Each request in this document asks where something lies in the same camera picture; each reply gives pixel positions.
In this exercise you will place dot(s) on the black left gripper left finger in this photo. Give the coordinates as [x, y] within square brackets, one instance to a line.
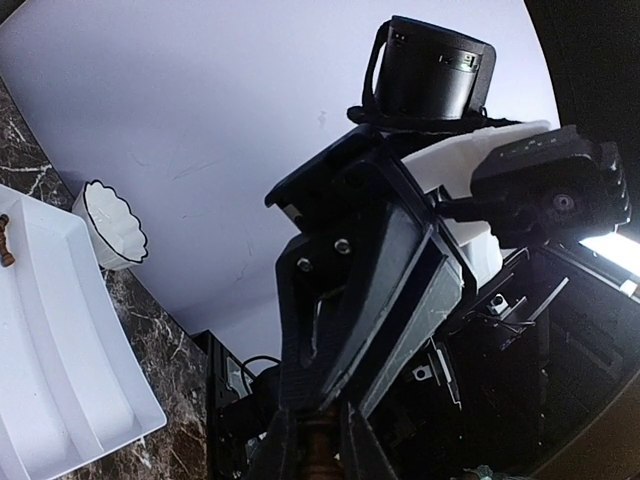
[278, 457]

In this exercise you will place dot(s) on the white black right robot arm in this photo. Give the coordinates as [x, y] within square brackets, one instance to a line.
[425, 80]

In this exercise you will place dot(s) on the white scalloped bowl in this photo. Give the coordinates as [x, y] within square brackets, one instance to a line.
[116, 234]

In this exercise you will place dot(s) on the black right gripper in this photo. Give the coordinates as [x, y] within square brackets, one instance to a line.
[370, 275]

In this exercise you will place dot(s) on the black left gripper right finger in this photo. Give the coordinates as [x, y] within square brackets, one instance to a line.
[361, 454]

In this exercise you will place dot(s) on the dark pieces cross cluster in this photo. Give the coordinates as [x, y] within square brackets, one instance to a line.
[7, 258]

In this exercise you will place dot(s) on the white divided plastic tray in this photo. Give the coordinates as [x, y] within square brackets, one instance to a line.
[72, 389]

